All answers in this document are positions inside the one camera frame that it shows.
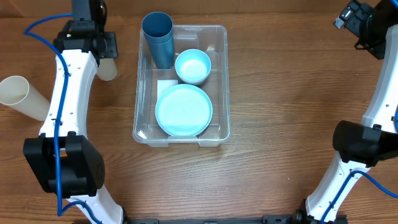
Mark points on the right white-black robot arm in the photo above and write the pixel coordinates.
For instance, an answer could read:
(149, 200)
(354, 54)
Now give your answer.
(360, 146)

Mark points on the blue plastic cup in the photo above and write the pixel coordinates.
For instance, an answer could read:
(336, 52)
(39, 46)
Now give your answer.
(162, 50)
(157, 27)

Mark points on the clear plastic storage bin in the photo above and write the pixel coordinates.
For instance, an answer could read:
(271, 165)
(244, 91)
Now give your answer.
(213, 40)

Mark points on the cream plastic cup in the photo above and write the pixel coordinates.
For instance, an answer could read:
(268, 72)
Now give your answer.
(107, 70)
(18, 94)

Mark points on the light blue plastic bowl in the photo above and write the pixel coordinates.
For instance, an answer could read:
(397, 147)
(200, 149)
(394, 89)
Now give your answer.
(193, 64)

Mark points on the pink plastic bowl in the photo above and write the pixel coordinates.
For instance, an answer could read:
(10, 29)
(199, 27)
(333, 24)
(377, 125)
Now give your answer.
(193, 80)

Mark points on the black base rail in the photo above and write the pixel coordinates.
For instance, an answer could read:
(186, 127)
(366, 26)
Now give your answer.
(266, 219)

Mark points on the grey plastic bowl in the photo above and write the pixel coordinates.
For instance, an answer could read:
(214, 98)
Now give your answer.
(195, 83)

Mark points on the light blue plastic plate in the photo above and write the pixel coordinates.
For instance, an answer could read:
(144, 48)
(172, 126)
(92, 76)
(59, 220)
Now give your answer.
(183, 110)

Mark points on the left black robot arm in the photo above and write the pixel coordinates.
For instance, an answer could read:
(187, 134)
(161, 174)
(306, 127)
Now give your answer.
(62, 158)

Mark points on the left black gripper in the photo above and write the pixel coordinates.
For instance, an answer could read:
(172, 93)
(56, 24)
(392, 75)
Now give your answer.
(102, 48)

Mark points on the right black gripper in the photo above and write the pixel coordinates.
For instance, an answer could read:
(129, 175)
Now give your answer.
(362, 11)

